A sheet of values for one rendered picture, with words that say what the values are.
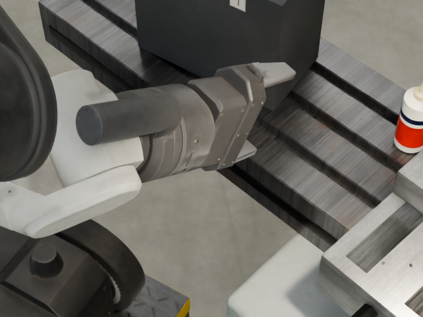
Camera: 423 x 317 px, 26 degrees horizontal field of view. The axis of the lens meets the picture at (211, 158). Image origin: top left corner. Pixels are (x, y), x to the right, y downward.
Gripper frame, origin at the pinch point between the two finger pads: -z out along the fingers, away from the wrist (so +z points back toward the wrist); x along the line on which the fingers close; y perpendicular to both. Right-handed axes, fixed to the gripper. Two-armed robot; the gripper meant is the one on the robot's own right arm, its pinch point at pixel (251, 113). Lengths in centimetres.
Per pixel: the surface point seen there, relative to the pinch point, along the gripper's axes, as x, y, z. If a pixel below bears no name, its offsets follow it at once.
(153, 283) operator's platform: -60, 22, -32
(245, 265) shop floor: -81, 31, -79
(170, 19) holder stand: -3.9, 23.3, -9.9
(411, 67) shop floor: -46, 50, -147
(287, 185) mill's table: -11.8, -1.9, -12.0
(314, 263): -19.2, -9.3, -14.4
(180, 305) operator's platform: -60, 16, -33
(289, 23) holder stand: 4.8, 8.7, -13.1
